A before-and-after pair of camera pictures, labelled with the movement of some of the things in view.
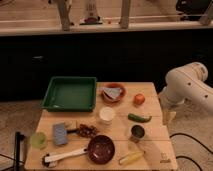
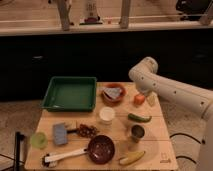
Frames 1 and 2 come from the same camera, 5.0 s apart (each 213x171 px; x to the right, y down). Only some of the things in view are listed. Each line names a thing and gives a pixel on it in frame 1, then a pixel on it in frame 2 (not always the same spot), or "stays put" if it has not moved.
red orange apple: [139, 99] stays put
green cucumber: [137, 118] stays put
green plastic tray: [70, 94] stays put
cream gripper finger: [168, 116] -> [153, 99]
